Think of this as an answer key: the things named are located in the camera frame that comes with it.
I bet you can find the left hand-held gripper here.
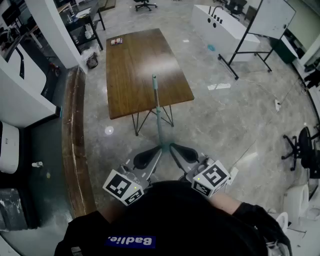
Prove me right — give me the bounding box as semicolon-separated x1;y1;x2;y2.
102;146;163;206

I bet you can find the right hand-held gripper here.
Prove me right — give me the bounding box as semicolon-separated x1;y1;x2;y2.
170;143;231;198

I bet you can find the teal mop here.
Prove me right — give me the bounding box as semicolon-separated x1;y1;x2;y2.
151;73;176;152

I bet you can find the person's right forearm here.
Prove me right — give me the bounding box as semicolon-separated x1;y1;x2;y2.
209;191;243;216

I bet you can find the grey shoulder pack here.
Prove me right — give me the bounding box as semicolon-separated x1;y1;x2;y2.
265;239;289;256

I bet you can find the person's left forearm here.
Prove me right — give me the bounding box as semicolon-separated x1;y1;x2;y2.
99;201;129;225

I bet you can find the person's black shirt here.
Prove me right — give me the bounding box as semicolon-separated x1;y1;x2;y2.
53;179;293;256

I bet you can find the worn wooden floor ledge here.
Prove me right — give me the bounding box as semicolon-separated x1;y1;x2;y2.
61;66;97;218

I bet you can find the brown wooden table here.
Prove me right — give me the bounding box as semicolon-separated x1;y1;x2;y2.
105;27;195;137

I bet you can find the white rounded floor machine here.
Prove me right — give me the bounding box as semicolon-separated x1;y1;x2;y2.
276;183;320;231

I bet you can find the white plastic bag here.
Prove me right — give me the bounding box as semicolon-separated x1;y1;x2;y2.
81;44;101;63

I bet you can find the red fire extinguisher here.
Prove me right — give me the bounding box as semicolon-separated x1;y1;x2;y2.
49;62;61;77

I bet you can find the white counter with black faucet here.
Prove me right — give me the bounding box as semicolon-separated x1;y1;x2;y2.
191;4;261;62

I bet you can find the white and black robot machine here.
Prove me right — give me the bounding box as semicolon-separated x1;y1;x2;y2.
0;121;20;175

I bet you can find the tall white kiosk black stripe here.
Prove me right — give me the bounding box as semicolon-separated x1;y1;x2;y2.
0;44;57;128

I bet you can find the dark green cabinet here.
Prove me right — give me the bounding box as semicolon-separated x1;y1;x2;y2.
271;34;300;65

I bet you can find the black metal shelf table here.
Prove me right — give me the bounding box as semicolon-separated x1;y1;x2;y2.
57;0;106;55

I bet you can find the whiteboard on black stand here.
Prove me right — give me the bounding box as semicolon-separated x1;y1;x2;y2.
217;0;297;81

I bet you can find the black wire trash bin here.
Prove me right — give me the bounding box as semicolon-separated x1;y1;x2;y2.
86;53;99;70

